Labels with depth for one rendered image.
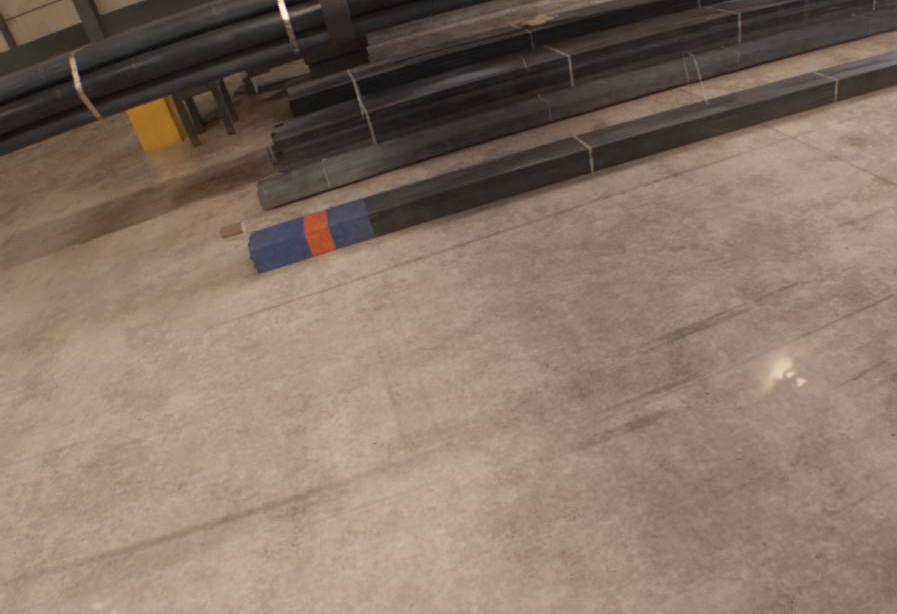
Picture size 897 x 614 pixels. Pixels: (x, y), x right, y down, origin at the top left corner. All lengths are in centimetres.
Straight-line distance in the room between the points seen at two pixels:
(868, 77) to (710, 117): 135
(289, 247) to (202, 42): 130
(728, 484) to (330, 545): 127
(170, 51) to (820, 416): 362
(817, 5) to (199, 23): 504
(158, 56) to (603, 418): 306
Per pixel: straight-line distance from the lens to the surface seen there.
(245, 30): 371
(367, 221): 346
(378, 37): 921
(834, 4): 635
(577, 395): 226
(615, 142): 376
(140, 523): 253
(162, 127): 722
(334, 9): 369
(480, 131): 439
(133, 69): 385
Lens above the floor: 164
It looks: 32 degrees down
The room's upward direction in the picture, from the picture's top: 15 degrees counter-clockwise
